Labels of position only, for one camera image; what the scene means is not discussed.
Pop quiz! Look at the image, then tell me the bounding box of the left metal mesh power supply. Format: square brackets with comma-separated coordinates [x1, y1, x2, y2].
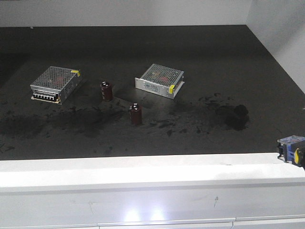
[30, 66, 82, 104]

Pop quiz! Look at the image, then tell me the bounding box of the dark red capacitor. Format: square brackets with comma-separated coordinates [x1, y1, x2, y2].
[100, 81, 113, 102]
[129, 103, 142, 125]

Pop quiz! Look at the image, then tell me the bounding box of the rear dark red capacitor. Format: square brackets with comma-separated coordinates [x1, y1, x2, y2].
[100, 81, 113, 102]

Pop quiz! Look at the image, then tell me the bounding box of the right metal mesh power supply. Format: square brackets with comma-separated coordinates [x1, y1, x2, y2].
[135, 64, 184, 99]

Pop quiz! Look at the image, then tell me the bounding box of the front dark red capacitor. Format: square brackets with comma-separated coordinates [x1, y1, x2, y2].
[129, 103, 142, 125]

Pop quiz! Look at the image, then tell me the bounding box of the white shelf front ledge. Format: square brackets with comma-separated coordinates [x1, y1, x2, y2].
[0, 153, 305, 229]

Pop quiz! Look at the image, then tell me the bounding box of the yellow mushroom push button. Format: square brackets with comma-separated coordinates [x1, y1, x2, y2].
[277, 135, 305, 168]

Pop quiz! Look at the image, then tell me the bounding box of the metal mesh power supply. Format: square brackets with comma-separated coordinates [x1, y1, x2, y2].
[30, 66, 82, 104]
[135, 64, 184, 99]

